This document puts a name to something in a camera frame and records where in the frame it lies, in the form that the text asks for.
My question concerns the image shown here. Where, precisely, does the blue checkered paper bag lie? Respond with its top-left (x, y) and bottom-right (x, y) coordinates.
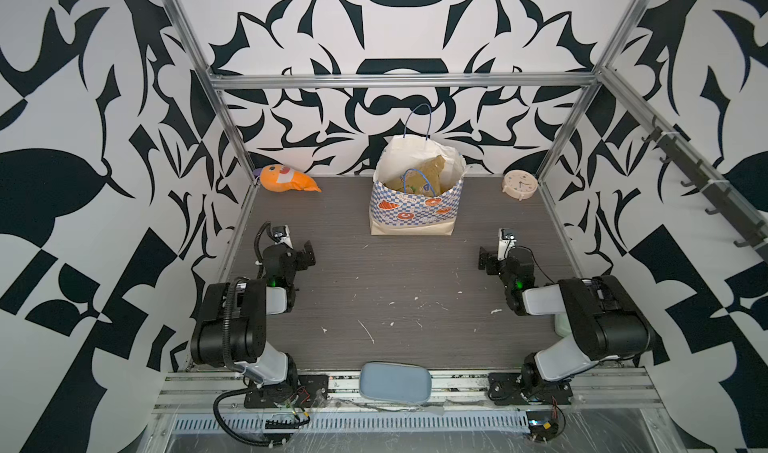
top-left (369, 103), bottom-right (467, 236)

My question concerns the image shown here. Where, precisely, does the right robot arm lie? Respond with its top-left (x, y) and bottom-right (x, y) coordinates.
top-left (478, 247), bottom-right (655, 401)

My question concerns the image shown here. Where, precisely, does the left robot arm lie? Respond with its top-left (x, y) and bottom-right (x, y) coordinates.
top-left (190, 222), bottom-right (316, 388)

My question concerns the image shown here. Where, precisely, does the beige alarm clock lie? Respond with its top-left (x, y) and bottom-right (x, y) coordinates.
top-left (502, 170), bottom-right (539, 201)

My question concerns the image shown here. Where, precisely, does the orange plush toy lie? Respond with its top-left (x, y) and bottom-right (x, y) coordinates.
top-left (254, 164), bottom-right (321, 193)

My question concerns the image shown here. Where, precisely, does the light green container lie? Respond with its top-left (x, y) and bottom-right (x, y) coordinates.
top-left (554, 313), bottom-right (572, 338)

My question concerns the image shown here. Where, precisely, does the small circuit board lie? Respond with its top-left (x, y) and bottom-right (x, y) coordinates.
top-left (526, 408), bottom-right (567, 444)

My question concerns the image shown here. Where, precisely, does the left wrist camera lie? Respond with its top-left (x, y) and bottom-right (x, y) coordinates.
top-left (269, 225), bottom-right (293, 248)

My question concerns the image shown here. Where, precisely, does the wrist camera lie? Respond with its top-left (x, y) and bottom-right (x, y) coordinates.
top-left (269, 225), bottom-right (293, 248)
top-left (497, 228), bottom-right (517, 261)

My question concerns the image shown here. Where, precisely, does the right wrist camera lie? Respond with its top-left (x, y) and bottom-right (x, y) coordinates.
top-left (497, 228), bottom-right (517, 261)

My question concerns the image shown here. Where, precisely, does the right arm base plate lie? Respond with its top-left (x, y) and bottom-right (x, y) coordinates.
top-left (487, 372), bottom-right (573, 406)

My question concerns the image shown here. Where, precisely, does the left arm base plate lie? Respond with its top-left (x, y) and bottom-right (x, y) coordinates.
top-left (244, 375), bottom-right (329, 409)

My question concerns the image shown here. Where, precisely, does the white cable duct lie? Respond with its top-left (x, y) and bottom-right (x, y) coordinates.
top-left (170, 410), bottom-right (532, 435)

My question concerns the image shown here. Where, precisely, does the black corrugated cable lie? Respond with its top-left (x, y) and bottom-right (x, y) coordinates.
top-left (212, 388), bottom-right (295, 448)

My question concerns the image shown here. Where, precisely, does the black hook rail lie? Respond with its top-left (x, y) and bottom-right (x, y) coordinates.
top-left (643, 115), bottom-right (767, 263)

